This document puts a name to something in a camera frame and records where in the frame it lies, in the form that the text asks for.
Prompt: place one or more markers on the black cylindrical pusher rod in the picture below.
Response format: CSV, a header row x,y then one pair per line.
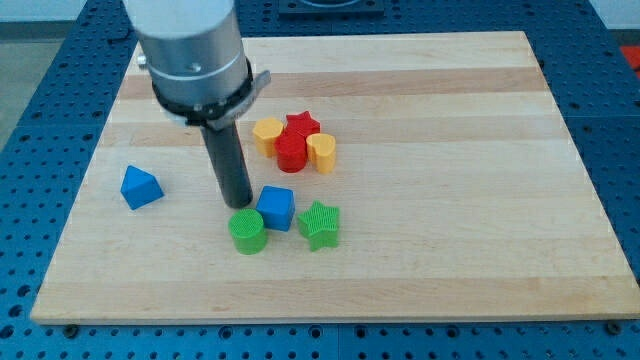
x,y
227,159

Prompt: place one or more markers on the blue triangle block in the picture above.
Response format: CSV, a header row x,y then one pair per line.
x,y
139,188

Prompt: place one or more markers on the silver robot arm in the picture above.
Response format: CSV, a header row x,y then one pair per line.
x,y
194,53

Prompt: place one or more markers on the wooden board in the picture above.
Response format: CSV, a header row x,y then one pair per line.
x,y
462,197

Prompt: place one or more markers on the yellow hexagon block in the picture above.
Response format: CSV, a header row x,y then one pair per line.
x,y
265,133

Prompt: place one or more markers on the red cylinder block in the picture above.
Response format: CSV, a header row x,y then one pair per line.
x,y
291,152

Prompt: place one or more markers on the red star block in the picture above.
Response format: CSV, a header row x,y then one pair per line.
x,y
302,124

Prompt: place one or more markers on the blue cube block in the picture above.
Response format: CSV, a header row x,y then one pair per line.
x,y
276,205

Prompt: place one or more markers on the green cylinder block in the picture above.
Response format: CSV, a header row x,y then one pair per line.
x,y
248,231

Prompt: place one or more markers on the yellow heart block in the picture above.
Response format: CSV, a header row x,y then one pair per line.
x,y
321,152

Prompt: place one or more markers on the green star block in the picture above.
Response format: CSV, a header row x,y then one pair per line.
x,y
320,225

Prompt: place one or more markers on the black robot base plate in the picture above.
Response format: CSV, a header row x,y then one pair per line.
x,y
297,8

